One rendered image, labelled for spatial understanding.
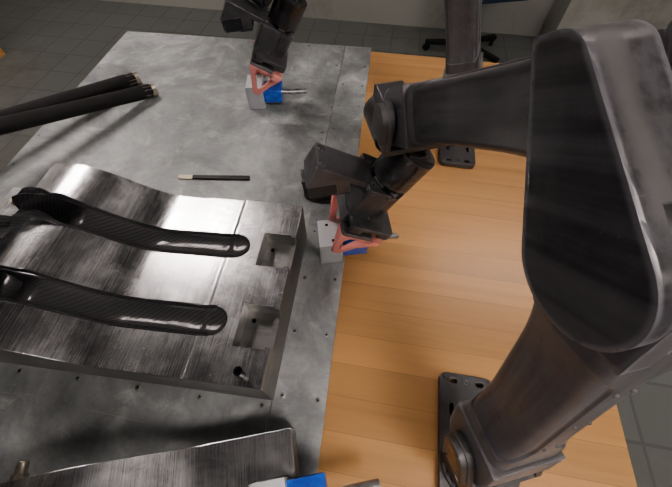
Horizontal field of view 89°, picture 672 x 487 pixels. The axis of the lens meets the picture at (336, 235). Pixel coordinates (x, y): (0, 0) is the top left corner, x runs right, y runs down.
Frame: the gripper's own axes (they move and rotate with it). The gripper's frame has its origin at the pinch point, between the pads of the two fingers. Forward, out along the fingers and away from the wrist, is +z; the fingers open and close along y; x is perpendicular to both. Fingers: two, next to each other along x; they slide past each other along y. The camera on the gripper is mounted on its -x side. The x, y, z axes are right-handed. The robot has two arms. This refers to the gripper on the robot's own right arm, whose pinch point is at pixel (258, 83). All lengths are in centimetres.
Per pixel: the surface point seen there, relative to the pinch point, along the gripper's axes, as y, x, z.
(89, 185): 36.3, -20.5, 2.3
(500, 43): -175, 163, 5
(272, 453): 69, 7, -5
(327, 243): 42.4, 12.7, -7.8
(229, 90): -4.7, -4.9, 8.1
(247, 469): 71, 5, -3
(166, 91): -4.8, -18.1, 15.5
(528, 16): -186, 173, -15
